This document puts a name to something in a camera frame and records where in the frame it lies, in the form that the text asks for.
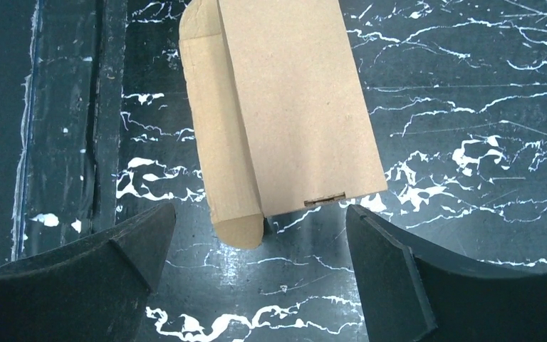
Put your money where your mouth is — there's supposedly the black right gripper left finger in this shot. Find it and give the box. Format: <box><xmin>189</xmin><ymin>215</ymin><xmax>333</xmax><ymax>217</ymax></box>
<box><xmin>0</xmin><ymin>203</ymin><xmax>176</xmax><ymax>341</ymax></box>

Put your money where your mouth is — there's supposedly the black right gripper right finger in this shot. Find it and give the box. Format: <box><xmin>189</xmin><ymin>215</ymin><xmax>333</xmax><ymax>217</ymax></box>
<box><xmin>345</xmin><ymin>204</ymin><xmax>547</xmax><ymax>341</ymax></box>

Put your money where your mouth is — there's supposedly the brown cardboard paper box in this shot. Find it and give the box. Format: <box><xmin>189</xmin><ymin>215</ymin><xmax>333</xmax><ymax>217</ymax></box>
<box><xmin>179</xmin><ymin>1</ymin><xmax>387</xmax><ymax>249</ymax></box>

